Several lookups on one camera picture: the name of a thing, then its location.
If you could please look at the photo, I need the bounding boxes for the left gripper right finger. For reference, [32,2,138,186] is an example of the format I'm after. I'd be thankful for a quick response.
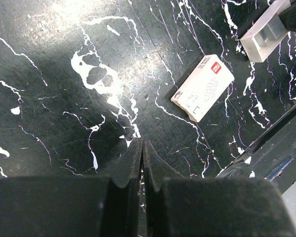
[142,140,296,237]

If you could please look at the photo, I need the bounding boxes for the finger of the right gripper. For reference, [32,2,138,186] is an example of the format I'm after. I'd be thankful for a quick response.
[279,1,296,32]

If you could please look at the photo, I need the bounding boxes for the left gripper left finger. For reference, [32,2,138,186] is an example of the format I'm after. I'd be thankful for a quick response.
[0,139,143,237]

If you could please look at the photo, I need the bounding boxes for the staple box tray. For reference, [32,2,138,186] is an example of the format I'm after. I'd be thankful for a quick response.
[240,0,291,63]

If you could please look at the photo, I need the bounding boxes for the white staple box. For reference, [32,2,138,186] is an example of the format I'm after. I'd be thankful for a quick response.
[171,54,234,122]

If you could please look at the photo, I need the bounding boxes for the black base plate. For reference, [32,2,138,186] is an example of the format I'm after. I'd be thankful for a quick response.
[218,105,296,193]

